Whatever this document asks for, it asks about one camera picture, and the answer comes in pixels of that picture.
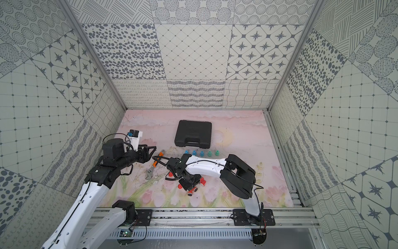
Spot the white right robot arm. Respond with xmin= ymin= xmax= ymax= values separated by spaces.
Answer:
xmin=165 ymin=154 xmax=263 ymax=220

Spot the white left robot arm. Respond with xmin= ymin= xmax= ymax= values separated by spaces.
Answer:
xmin=42 ymin=137 xmax=157 ymax=249

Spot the black plastic tool case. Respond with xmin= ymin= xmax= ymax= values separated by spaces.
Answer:
xmin=174 ymin=120 xmax=212 ymax=149

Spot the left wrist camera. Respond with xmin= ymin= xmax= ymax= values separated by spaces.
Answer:
xmin=127 ymin=130 xmax=143 ymax=151

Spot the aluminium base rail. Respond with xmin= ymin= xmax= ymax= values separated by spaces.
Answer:
xmin=100 ymin=207 xmax=320 ymax=241

